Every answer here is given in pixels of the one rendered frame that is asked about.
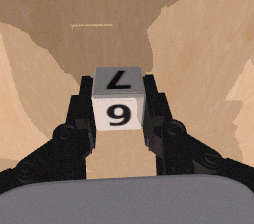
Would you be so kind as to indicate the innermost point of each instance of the grey number cube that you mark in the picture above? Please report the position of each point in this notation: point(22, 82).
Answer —
point(118, 98)

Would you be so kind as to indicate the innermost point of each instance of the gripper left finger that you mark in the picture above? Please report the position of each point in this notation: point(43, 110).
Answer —
point(63, 157)

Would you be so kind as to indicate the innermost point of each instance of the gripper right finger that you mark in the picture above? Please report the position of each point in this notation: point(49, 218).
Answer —
point(178, 153)

